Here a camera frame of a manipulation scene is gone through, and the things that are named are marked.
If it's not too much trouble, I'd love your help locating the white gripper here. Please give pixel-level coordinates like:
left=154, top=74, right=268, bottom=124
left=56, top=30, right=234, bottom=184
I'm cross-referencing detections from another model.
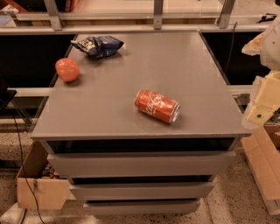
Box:
left=241, top=70, right=280, bottom=130

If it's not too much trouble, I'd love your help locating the red coke can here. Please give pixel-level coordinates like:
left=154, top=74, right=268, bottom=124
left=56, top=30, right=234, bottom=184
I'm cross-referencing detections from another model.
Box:
left=135, top=90, right=180, bottom=124

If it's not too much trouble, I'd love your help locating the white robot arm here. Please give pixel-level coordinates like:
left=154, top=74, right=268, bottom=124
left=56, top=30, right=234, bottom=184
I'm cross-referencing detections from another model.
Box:
left=241, top=16, right=280, bottom=130

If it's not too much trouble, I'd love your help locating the right cardboard box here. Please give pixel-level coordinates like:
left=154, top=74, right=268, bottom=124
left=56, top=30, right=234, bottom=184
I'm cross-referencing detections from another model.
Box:
left=241, top=125, right=280, bottom=215

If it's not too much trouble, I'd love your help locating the cardboard box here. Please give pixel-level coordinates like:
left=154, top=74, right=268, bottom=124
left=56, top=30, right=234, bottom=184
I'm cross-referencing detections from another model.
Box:
left=17, top=142, right=70, bottom=210
left=241, top=125, right=280, bottom=215

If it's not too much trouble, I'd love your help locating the top grey drawer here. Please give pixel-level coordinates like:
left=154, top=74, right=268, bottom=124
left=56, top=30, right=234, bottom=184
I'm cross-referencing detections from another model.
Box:
left=47, top=150, right=235, bottom=178

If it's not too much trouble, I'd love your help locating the grey drawer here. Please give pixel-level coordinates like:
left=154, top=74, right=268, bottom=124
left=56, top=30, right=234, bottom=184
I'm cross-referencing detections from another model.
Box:
left=83, top=200, right=200, bottom=215
left=47, top=150, right=235, bottom=178
left=70, top=182, right=214, bottom=201

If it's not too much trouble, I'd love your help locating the grey drawer cabinet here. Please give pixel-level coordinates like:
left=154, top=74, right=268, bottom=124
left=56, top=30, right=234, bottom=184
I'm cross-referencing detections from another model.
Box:
left=31, top=32, right=246, bottom=205

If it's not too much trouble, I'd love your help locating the middle grey drawer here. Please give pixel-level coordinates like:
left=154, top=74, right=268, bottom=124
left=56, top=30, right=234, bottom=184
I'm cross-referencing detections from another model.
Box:
left=70, top=182, right=214, bottom=201

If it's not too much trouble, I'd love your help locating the blue chip bag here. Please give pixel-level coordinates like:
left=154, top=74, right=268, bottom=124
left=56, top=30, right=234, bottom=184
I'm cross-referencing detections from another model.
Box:
left=71, top=36, right=124, bottom=59

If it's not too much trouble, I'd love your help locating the bottom grey drawer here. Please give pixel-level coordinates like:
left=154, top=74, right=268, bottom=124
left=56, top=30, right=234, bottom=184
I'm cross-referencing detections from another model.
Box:
left=83, top=200, right=200, bottom=215

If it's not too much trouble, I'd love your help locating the red apple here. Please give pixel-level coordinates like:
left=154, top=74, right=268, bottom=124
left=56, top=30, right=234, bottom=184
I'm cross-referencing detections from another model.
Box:
left=55, top=58, right=80, bottom=82

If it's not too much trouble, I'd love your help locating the left cardboard box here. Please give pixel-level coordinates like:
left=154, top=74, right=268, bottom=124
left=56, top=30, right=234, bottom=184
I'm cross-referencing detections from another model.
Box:
left=17, top=142, right=70, bottom=210

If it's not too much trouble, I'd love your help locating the black hanging cable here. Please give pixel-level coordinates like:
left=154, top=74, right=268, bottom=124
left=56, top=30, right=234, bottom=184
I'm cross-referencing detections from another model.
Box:
left=224, top=21, right=238, bottom=75

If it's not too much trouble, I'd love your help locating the metal rail frame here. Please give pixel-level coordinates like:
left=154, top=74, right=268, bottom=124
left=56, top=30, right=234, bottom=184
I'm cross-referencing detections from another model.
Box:
left=0, top=0, right=280, bottom=35

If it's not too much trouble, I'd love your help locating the black floor cable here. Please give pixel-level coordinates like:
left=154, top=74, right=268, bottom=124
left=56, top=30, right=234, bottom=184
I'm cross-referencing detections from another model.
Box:
left=11, top=116, right=46, bottom=224

